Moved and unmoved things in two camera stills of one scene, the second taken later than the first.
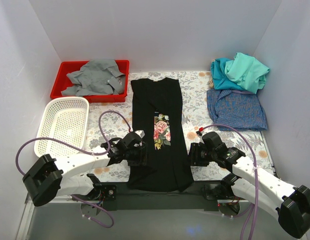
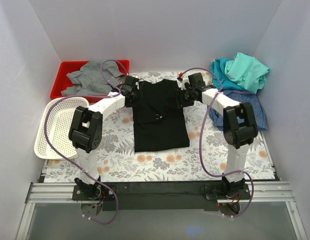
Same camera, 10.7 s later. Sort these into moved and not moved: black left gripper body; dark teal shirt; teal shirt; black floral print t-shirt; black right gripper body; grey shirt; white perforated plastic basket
Moved: black floral print t-shirt; black right gripper body; black left gripper body
Not moved: white perforated plastic basket; teal shirt; grey shirt; dark teal shirt
